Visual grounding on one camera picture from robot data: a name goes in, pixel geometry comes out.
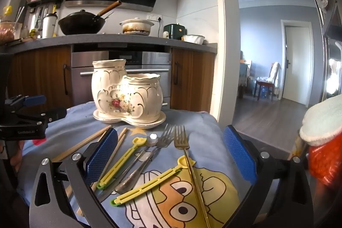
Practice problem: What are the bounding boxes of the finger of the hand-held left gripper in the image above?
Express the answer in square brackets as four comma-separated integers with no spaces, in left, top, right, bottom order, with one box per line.
[4,94,47,111]
[5,107,68,125]

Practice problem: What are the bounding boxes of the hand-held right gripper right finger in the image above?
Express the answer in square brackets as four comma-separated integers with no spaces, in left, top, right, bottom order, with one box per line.
[223,125,314,228]

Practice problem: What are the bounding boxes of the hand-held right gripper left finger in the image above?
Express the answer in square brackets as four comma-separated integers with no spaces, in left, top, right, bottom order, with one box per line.
[29,128,118,228]

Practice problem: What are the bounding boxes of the wooden chopstick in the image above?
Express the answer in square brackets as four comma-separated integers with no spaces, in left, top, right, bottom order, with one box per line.
[76,134,123,216]
[91,128,128,190]
[57,129,109,163]
[51,125,112,163]

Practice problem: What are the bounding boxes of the silver spoon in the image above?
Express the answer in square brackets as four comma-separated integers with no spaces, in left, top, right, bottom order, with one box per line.
[96,133,160,203]

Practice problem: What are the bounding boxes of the gold fork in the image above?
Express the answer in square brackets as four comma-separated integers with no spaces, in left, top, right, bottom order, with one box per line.
[174,125,211,228]

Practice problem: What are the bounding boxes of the silver fork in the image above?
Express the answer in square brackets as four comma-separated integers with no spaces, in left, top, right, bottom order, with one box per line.
[114,124,175,194]

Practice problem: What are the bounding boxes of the white floral ceramic utensil holder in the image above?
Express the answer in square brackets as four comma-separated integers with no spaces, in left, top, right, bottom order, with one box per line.
[91,59,167,129]

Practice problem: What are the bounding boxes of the wooden base cabinet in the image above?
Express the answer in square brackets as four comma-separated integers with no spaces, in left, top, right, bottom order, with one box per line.
[171,47,216,114]
[9,46,72,112]

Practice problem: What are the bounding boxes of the stainless steel built-in oven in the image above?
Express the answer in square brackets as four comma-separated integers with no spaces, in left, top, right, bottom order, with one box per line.
[71,51,172,109]

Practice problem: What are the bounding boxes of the blue cartoon printed cloth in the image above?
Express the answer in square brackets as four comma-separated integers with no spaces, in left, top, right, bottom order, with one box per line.
[16,102,257,228]

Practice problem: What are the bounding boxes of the glass jar with food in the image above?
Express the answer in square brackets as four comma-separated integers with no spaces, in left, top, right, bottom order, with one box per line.
[0,21,15,43]

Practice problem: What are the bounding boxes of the white tumbler with black lid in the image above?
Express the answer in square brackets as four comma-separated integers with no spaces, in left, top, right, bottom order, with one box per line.
[42,13,58,39]

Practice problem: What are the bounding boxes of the wooden chair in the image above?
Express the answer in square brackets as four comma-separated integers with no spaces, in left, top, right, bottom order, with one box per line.
[254,65,276,102]

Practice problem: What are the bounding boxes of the dining table with tablecloth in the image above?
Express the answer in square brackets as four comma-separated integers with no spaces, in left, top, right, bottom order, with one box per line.
[238,58,253,99]

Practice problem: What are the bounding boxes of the orange mesh bag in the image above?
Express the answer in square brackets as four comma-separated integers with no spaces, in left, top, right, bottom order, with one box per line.
[307,137,342,186]

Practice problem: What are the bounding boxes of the white garment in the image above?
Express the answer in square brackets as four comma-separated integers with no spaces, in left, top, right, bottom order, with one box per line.
[268,62,282,95]

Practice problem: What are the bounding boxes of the grey kitchen countertop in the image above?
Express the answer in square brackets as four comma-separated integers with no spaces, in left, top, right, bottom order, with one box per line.
[0,33,218,55]

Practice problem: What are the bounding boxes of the yellow bottle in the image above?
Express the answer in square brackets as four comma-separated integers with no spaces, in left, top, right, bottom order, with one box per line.
[2,5,13,22]

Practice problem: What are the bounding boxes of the white towel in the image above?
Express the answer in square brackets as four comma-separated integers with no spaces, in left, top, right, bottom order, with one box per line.
[299,94,342,144]

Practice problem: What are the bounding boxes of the white door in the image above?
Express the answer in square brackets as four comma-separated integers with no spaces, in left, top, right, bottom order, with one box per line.
[280,20,313,107]

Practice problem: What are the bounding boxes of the white clay pot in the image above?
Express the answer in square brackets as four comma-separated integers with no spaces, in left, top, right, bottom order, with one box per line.
[119,19,155,36]

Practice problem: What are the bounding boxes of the white fluted bowl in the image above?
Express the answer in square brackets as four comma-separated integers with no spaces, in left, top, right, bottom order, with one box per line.
[182,34,206,45]

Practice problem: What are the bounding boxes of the black wok with wooden handle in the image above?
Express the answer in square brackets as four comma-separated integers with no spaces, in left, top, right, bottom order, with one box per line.
[58,0,122,35]

